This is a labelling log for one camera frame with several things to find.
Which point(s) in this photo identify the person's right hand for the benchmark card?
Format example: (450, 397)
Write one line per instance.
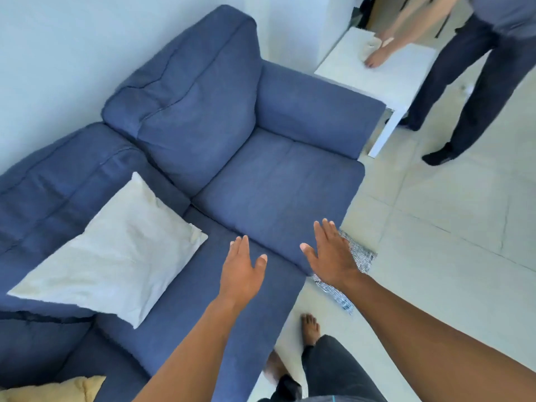
(335, 259)

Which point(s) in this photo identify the person's left hand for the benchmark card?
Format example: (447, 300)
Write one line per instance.
(239, 276)

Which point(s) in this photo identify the person's right thumb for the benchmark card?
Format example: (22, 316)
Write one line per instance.
(309, 254)

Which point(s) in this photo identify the person's left thumb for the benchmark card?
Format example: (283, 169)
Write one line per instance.
(260, 263)

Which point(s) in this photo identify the person's right forearm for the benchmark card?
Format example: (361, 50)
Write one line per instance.
(418, 343)

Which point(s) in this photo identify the person's left forearm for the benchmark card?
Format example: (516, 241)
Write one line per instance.
(197, 351)

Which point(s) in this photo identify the black and white patterned rug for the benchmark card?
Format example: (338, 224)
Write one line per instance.
(362, 257)

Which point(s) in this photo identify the blue sofa seat cushion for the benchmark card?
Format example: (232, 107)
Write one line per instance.
(276, 192)
(180, 313)

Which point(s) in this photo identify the person's right foot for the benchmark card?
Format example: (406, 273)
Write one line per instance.
(310, 329)

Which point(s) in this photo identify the person's foot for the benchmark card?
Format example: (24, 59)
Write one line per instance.
(310, 329)
(274, 366)

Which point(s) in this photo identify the person's left foot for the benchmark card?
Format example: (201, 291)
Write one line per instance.
(274, 366)

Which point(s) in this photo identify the person's dark trousers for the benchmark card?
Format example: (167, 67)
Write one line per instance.
(339, 372)

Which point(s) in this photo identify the white throw pillow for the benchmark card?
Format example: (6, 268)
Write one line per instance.
(121, 255)

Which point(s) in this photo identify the blue fabric sofa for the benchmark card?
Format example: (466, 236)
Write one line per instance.
(310, 108)

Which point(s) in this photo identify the blue sofa back cushion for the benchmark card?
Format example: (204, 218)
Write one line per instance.
(197, 112)
(63, 184)

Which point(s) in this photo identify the white side table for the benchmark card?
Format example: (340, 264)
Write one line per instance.
(389, 79)

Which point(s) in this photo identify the yellow throw pillow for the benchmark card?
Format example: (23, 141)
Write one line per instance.
(63, 391)

